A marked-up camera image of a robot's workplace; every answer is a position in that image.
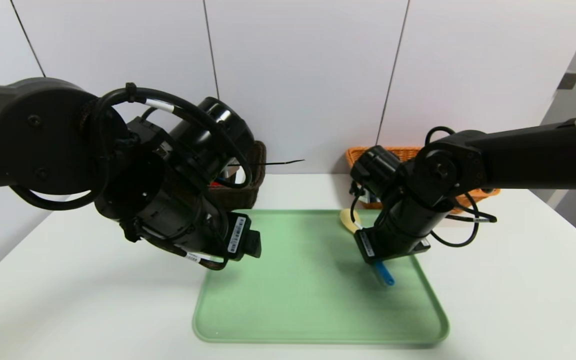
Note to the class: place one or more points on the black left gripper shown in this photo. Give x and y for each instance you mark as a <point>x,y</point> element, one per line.
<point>238,236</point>

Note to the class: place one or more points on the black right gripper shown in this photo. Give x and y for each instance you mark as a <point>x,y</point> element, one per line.
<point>369,246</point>

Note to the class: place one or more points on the multicoloured puzzle cube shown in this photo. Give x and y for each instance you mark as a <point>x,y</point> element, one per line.
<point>216,185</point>

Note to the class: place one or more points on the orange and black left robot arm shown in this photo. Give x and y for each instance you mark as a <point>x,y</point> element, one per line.
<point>43,135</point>

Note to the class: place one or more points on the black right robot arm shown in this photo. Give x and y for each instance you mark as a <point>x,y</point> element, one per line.
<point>518,155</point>

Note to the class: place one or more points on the dark brown wicker basket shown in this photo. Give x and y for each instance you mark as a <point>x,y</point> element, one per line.
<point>258,165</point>

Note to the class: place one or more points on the orange wicker basket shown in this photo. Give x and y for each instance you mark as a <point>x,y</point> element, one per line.
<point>408,152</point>

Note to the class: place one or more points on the light green plastic tray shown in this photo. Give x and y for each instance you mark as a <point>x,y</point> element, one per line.
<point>293,300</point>

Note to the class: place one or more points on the thin black zip tie tail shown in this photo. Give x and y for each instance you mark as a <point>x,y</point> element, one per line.
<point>278,162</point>

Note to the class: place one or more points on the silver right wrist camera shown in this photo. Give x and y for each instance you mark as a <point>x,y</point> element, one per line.
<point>422,246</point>

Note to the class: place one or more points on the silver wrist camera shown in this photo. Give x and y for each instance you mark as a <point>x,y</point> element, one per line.
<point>240,175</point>
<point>422,246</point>

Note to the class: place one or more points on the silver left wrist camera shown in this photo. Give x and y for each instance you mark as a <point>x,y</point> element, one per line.
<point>240,175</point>

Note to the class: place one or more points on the dark grey wall bracket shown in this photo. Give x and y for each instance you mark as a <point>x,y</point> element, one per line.
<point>566,81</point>

